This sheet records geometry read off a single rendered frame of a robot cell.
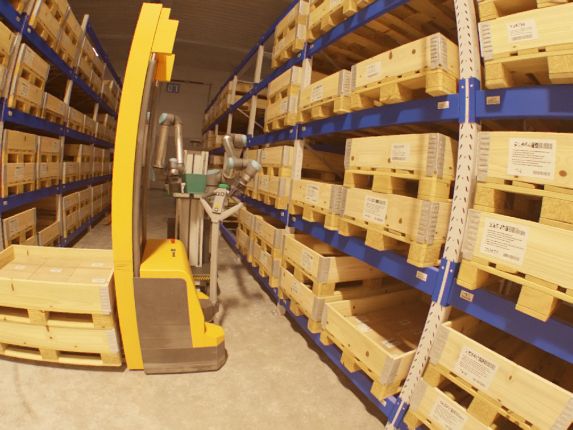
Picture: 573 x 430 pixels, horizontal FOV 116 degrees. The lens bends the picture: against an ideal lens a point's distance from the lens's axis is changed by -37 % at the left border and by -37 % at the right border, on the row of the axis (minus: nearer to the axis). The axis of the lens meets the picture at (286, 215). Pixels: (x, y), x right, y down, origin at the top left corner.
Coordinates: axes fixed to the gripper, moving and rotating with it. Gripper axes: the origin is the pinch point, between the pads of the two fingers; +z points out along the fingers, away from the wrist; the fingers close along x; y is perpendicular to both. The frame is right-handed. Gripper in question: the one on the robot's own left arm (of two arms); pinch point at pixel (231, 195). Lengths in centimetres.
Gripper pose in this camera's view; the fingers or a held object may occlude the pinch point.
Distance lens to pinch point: 230.3
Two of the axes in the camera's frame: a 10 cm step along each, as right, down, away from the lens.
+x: 3.5, 1.8, 9.2
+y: 6.9, 6.1, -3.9
